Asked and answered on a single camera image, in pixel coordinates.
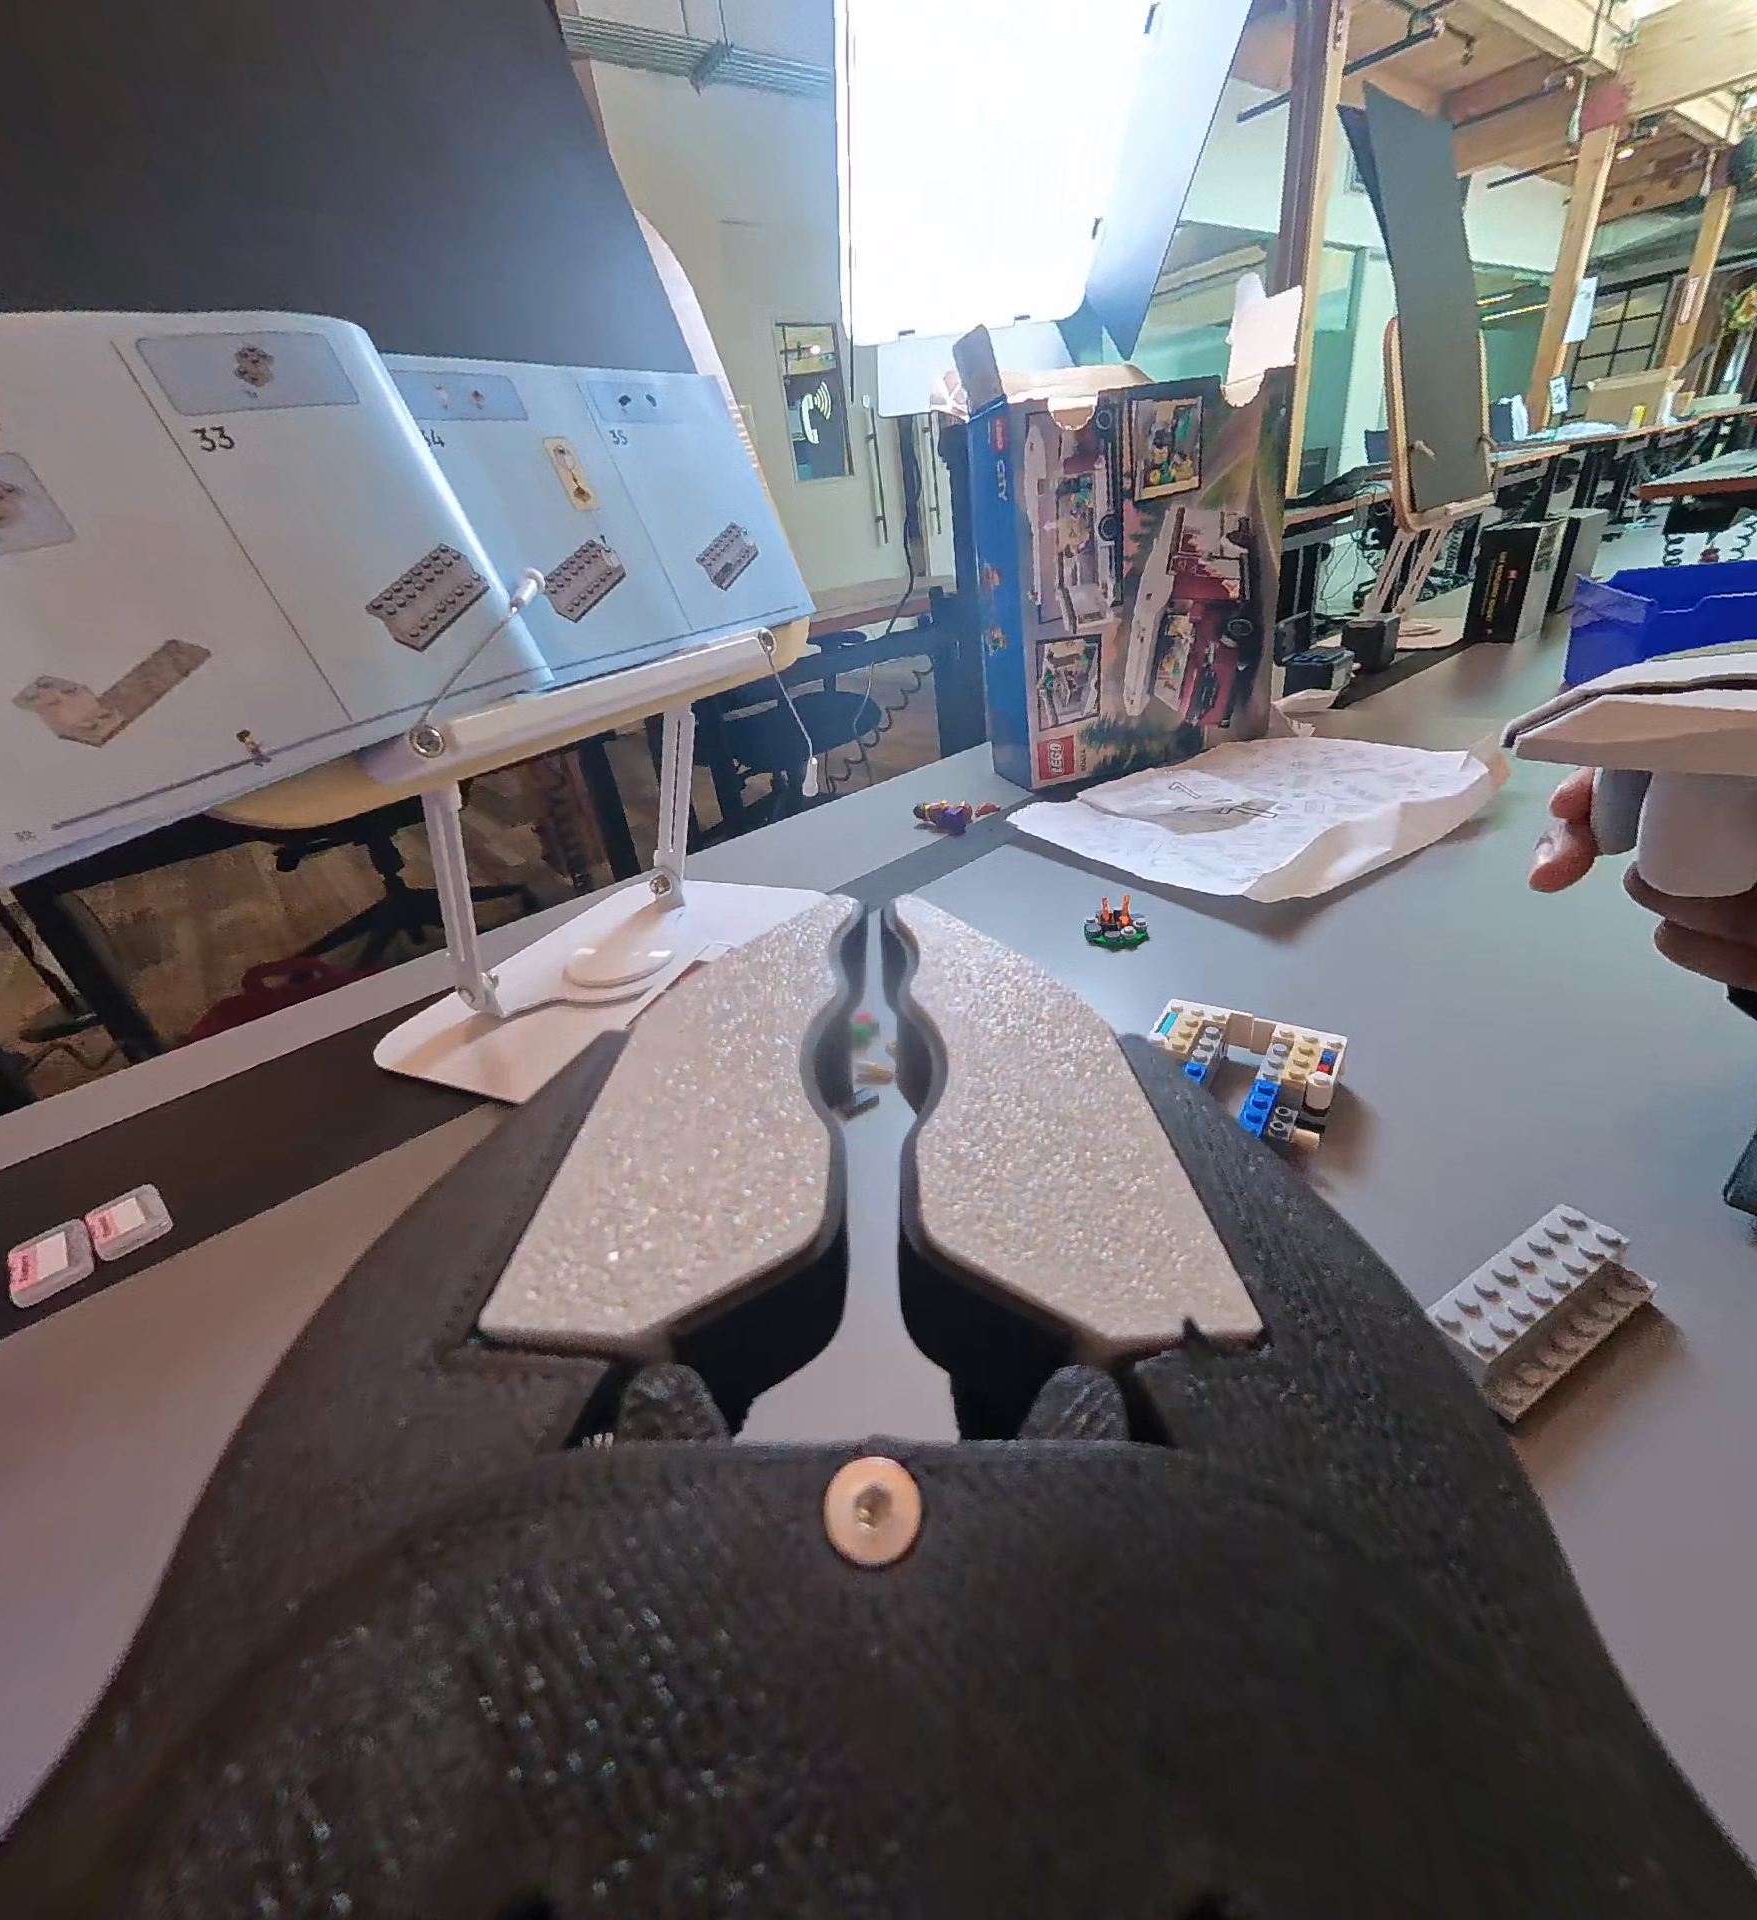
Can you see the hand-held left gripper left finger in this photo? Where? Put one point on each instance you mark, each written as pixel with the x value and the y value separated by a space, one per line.
pixel 683 1157

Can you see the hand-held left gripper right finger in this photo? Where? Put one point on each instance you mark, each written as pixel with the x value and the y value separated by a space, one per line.
pixel 1074 1171

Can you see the pile of lego pieces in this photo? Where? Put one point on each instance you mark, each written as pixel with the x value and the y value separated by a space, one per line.
pixel 871 1057

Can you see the grey lego plate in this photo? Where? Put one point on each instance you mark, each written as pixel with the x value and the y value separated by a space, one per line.
pixel 1546 1306

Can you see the white lego partial build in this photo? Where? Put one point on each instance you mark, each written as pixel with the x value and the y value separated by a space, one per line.
pixel 1253 1057

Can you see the small lego campfire build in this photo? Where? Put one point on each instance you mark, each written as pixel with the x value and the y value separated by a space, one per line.
pixel 1118 926

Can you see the purple orange lego figure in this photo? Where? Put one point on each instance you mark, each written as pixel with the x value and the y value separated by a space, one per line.
pixel 953 817

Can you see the lego set box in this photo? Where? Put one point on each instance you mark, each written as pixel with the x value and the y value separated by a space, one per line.
pixel 1118 600

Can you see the lego instruction booklet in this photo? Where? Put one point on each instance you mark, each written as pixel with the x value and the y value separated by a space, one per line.
pixel 219 569

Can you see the person's right hand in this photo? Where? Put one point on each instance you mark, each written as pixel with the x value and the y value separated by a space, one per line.
pixel 1747 944

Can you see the blue plastic bin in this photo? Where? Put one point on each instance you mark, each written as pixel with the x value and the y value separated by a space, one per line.
pixel 1689 616

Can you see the white book stand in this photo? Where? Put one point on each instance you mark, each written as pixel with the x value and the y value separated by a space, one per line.
pixel 563 991

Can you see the tall black box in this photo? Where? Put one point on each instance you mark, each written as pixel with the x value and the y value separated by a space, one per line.
pixel 1519 578

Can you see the cardboard box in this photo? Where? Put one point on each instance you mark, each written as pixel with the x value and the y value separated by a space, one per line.
pixel 1636 402

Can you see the black charger block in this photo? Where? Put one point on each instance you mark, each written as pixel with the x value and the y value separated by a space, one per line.
pixel 1371 646

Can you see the small black device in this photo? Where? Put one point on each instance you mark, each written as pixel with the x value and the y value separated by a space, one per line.
pixel 1316 676

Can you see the white printed paper bag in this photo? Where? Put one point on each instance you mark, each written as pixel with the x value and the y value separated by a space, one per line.
pixel 1267 810

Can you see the black office chair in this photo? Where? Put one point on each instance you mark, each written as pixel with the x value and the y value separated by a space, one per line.
pixel 803 750

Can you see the phone icon wall sign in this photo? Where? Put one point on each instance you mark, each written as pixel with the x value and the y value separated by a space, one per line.
pixel 813 402

